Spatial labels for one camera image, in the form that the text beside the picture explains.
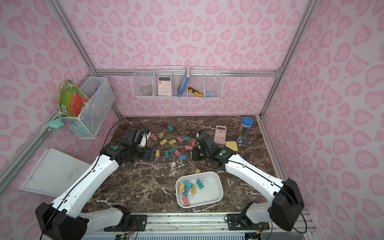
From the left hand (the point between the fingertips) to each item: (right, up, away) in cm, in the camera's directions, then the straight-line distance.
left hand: (146, 147), depth 79 cm
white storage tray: (+27, -24, +5) cm, 36 cm away
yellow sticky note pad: (+51, -2, +24) cm, 56 cm away
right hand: (+24, -2, 0) cm, 24 cm away
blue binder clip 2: (+18, -9, +17) cm, 26 cm away
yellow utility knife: (+25, +34, +19) cm, 46 cm away
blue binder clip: (+20, -25, +2) cm, 32 cm away
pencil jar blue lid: (+56, +13, +11) cm, 59 cm away
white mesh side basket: (-32, +32, +10) cm, 47 cm away
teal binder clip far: (+8, +9, +32) cm, 34 cm away
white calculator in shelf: (+6, +37, +16) cm, 41 cm away
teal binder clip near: (+22, -21, +4) cm, 30 cm away
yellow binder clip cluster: (+18, -22, +4) cm, 29 cm away
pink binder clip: (+21, -28, 0) cm, 35 cm away
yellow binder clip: (+10, +1, +25) cm, 27 cm away
